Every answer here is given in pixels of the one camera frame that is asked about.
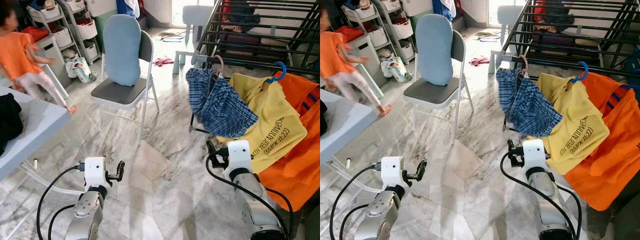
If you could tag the printed plastic bag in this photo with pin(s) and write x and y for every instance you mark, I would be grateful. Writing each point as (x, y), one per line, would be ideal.
(395, 69)
(80, 70)

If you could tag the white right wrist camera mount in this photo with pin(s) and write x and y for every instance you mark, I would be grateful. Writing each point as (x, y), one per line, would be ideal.
(239, 152)
(533, 152)

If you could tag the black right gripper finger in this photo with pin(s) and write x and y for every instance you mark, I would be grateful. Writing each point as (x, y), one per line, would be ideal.
(509, 149)
(210, 149)

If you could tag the pink hanger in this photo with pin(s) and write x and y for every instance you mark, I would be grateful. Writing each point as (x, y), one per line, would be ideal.
(220, 62)
(525, 62)

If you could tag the small red cloth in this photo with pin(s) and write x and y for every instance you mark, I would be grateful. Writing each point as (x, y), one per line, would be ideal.
(164, 61)
(479, 61)

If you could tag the green bin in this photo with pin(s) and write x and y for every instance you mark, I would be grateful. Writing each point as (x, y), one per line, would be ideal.
(420, 20)
(105, 30)

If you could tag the black metal drying rack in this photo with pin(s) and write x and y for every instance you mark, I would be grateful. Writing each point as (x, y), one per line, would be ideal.
(245, 64)
(555, 64)

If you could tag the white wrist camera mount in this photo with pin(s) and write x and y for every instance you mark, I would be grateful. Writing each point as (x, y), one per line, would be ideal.
(94, 170)
(391, 170)
(239, 152)
(533, 152)

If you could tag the white drawer cabinet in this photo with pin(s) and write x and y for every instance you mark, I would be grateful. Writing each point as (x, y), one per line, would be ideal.
(375, 55)
(61, 55)

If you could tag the orange T-shirt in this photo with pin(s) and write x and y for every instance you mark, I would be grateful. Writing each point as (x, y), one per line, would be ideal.
(295, 170)
(610, 165)

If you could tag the yellow printed T-shirt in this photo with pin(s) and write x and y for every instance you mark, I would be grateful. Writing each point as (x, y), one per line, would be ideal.
(575, 127)
(270, 125)

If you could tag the blue plastic hanger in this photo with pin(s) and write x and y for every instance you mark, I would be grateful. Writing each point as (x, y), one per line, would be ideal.
(283, 70)
(585, 70)

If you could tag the grey folding chair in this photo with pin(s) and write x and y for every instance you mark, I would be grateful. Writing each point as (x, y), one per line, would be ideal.
(435, 95)
(120, 95)

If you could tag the child in orange shirt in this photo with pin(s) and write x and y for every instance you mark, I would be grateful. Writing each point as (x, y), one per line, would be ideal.
(15, 55)
(332, 55)

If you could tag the hanging blue white clothes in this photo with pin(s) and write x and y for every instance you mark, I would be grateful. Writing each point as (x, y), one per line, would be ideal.
(127, 7)
(442, 7)

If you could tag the seated person in red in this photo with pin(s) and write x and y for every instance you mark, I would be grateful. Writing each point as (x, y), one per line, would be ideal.
(552, 15)
(240, 15)

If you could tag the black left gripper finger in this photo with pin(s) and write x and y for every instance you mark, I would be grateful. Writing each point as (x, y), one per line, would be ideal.
(120, 166)
(422, 166)

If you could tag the light blue cushion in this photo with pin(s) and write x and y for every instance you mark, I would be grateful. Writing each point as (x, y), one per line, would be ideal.
(434, 50)
(122, 50)

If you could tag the blue plaid shorts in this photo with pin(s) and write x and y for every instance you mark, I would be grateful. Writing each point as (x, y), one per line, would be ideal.
(220, 107)
(530, 107)

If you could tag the red folded cloth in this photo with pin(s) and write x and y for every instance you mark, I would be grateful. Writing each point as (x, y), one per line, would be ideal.
(350, 32)
(35, 32)

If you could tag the black garment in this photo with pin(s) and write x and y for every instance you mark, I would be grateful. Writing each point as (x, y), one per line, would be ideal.
(322, 117)
(7, 120)

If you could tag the white folding table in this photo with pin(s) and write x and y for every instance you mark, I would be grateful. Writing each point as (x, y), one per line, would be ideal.
(345, 125)
(35, 125)

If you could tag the white shelf with bins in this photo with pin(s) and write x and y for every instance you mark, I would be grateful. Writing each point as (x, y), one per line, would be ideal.
(75, 30)
(395, 30)

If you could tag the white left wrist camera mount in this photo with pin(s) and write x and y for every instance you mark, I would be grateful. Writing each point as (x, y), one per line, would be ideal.
(391, 170)
(94, 170)

